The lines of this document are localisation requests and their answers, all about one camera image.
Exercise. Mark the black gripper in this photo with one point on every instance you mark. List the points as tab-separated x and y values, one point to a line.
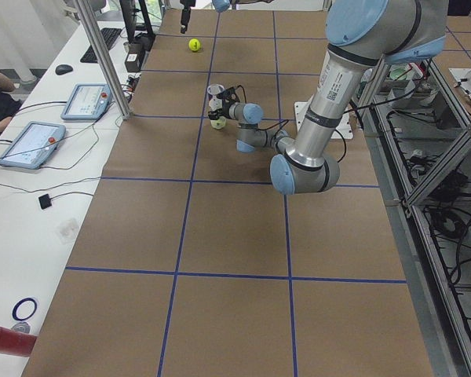
224	109
186	15

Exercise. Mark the white tennis ball can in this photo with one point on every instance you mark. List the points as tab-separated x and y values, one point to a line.
212	90

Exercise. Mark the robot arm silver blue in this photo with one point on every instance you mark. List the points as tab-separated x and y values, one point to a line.
219	5
359	34

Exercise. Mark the black monitor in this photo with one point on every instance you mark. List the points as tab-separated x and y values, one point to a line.
129	11

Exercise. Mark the black box with label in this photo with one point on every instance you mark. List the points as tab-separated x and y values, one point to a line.
135	57

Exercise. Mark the small electronics board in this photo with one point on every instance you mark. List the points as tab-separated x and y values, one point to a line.
131	83

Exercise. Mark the upper teach pendant tablet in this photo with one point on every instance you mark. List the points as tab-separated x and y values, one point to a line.
88	101

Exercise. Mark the teach pendant tablet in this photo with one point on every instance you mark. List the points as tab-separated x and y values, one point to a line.
88	101
33	146

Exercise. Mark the black computer mouse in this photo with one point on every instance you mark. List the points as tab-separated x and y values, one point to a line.
63	69

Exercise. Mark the lower teach pendant tablet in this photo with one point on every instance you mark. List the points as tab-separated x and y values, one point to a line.
33	146

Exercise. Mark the small black square puck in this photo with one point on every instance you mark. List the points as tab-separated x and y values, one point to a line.
45	201

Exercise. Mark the red bottle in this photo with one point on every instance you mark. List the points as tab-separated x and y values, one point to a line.
16	343

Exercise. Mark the black camera mount wrist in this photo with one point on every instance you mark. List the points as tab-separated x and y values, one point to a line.
228	95

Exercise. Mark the aluminium frame post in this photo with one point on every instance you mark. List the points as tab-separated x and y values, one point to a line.
96	40

